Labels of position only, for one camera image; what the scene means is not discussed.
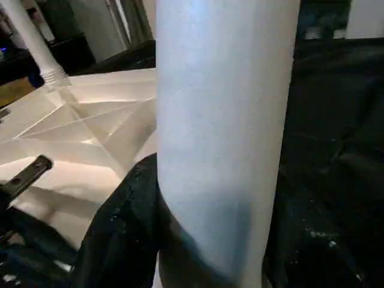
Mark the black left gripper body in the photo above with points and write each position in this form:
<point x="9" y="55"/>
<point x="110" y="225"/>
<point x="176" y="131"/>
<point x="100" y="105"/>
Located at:
<point x="27" y="177"/>

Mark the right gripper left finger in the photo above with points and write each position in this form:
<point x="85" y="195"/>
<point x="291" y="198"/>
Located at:
<point x="120" y="234"/>

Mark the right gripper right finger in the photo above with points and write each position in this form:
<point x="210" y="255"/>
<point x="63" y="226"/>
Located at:
<point x="315" y="255"/>

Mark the white plastic table top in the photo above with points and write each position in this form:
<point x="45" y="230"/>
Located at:
<point x="75" y="135"/>

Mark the white plastic table leg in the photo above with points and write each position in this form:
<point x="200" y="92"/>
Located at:
<point x="39" y="45"/>
<point x="225" y="120"/>

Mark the black work surface mat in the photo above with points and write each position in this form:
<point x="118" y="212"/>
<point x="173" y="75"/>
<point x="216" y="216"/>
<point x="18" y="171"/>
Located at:
<point x="330" y="135"/>

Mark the grey curtain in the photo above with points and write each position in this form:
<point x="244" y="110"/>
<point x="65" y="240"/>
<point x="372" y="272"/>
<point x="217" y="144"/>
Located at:
<point x="114" y="27"/>

